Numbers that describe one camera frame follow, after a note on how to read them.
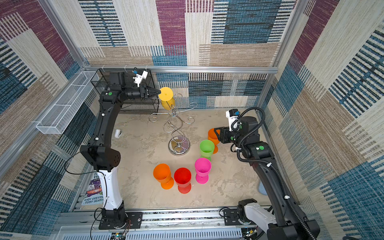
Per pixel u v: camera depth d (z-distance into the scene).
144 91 0.69
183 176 0.72
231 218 0.73
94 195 0.80
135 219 0.73
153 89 0.74
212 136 0.86
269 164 0.45
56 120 0.70
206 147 0.88
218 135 0.68
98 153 0.59
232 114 0.62
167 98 0.76
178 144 0.98
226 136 0.63
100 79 0.94
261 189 0.80
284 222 0.38
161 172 0.78
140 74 0.71
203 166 0.78
